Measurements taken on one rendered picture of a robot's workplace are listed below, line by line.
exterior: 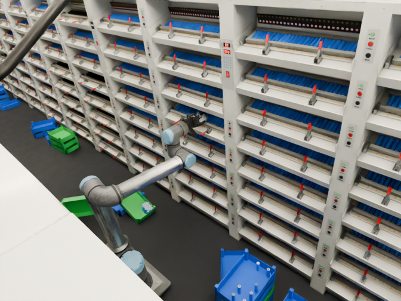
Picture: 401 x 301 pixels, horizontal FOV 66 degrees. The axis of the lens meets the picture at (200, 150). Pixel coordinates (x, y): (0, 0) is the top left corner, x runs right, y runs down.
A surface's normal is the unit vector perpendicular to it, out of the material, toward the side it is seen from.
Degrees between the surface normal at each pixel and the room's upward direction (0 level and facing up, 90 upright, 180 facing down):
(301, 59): 21
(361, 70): 90
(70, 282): 0
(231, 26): 90
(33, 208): 0
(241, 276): 0
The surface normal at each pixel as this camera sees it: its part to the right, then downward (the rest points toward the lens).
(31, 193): -0.08, -0.83
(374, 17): -0.69, 0.45
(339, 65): -0.32, -0.61
